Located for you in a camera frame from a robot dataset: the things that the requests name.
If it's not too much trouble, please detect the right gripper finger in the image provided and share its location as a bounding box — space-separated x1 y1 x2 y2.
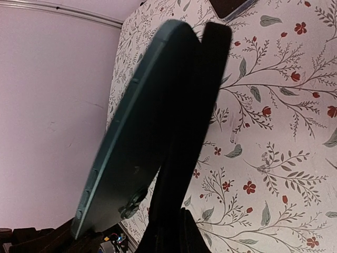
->
141 146 210 252

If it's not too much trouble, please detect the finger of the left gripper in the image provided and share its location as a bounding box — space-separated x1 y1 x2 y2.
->
1 220 103 252

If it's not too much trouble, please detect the dark teal phone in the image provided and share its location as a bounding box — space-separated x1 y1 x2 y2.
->
71 20 200 239

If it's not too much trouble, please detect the black phone case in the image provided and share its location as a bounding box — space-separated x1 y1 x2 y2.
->
150 22 232 216

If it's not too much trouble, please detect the phone in clear case middle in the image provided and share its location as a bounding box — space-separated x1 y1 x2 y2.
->
209 0 257 21

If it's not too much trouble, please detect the floral patterned table mat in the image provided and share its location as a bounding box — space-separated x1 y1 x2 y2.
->
106 0 337 253

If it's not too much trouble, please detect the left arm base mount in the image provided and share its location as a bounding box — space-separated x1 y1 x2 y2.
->
99 232 132 253

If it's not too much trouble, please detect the left aluminium frame post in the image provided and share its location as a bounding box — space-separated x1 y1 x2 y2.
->
1 1 123 29

